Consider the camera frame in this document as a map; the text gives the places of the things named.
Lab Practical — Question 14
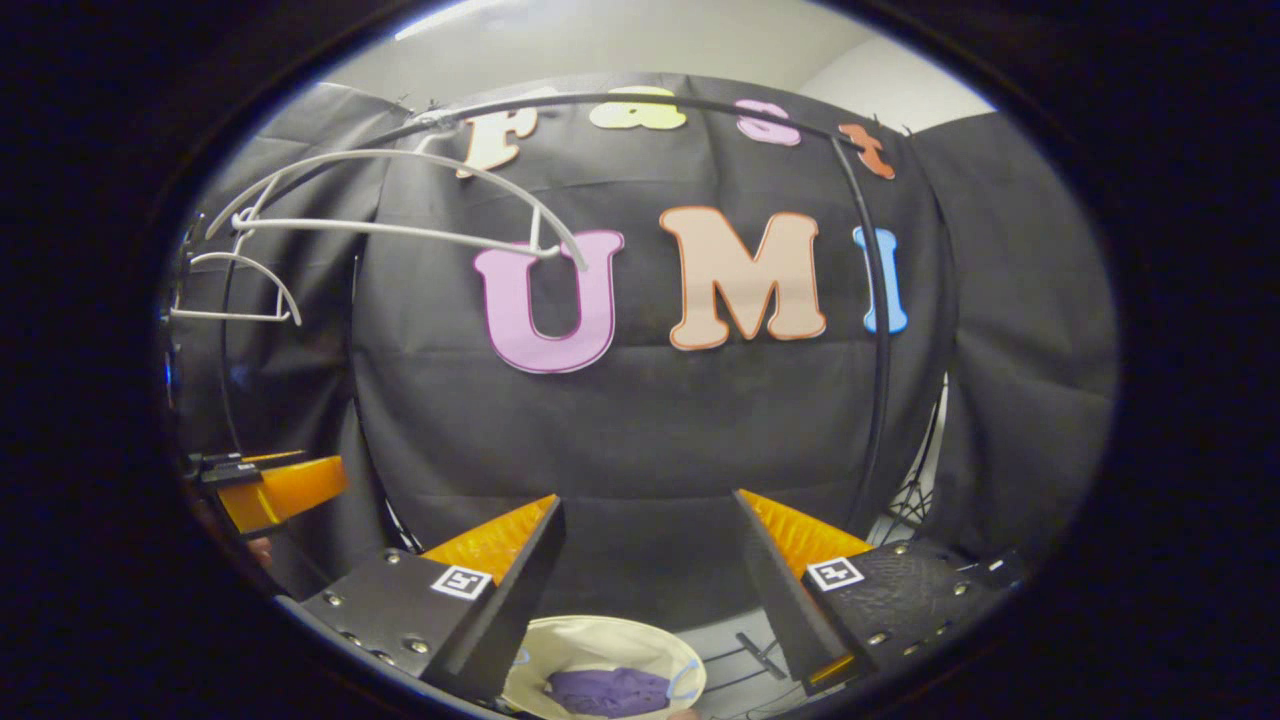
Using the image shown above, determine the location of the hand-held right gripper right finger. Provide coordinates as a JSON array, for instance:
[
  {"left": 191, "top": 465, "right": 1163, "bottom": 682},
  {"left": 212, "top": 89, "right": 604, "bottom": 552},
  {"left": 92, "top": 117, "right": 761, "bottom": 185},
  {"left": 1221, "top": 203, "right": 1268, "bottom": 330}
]
[{"left": 733, "top": 488, "right": 1031, "bottom": 696}]

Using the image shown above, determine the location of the purple corduroy shirt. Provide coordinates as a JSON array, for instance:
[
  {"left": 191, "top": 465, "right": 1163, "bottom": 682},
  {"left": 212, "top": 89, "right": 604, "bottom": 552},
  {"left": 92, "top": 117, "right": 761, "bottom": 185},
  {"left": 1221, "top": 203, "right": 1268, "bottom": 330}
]
[{"left": 545, "top": 667, "right": 673, "bottom": 719}]

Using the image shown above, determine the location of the cream laundry hamper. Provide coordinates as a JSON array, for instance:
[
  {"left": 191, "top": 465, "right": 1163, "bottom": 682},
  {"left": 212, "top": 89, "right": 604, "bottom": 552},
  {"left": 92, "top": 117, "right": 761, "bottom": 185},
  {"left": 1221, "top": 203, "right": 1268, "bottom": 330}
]
[{"left": 500, "top": 615, "right": 708, "bottom": 720}]

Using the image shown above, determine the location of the black backdrop cloth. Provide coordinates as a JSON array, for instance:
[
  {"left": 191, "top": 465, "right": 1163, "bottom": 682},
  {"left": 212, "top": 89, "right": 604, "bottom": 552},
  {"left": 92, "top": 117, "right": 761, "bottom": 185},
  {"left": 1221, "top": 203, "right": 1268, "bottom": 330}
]
[{"left": 165, "top": 72, "right": 1119, "bottom": 641}]

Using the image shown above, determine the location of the white plastic clothes hanger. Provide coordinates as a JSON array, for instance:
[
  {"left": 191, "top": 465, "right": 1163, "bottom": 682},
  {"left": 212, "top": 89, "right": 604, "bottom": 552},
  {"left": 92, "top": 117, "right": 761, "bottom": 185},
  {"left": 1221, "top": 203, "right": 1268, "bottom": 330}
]
[
  {"left": 205, "top": 110, "right": 591, "bottom": 273},
  {"left": 168, "top": 250, "right": 304, "bottom": 328}
]

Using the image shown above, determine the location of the black tripod stand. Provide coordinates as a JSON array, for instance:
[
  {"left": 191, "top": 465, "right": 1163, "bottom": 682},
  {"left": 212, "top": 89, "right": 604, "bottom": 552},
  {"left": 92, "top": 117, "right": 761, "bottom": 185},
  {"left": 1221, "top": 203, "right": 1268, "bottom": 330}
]
[{"left": 880, "top": 375, "right": 949, "bottom": 546}]

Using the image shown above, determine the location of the black floor cable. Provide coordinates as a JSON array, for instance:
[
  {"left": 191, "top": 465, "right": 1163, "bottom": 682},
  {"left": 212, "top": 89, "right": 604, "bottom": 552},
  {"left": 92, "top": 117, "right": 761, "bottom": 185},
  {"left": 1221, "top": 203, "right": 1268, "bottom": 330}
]
[{"left": 700, "top": 630, "right": 791, "bottom": 701}]

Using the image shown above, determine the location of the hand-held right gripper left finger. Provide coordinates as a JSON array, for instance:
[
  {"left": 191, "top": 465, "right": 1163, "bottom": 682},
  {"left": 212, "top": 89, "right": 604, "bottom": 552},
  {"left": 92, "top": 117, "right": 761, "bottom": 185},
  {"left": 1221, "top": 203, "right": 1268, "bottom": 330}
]
[{"left": 300, "top": 495, "right": 568, "bottom": 704}]

